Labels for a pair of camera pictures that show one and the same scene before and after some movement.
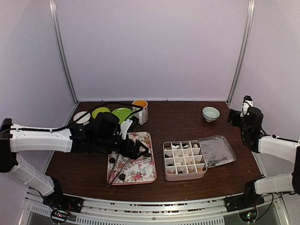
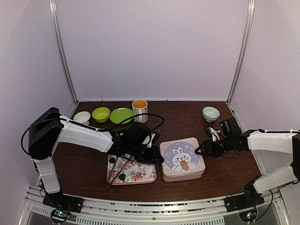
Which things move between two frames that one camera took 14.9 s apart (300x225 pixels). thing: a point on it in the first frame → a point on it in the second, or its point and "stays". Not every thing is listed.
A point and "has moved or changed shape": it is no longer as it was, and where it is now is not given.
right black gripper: x=232 y=112 → x=208 y=150
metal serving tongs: x=109 y=182 stays
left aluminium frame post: x=59 y=46 stays
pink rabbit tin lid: x=216 y=150 has moved or changed shape
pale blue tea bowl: x=210 y=114 stays
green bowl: x=98 y=110 stays
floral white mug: x=142 y=115 stays
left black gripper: x=133 y=154 → x=157 y=155
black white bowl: x=84 y=119 stays
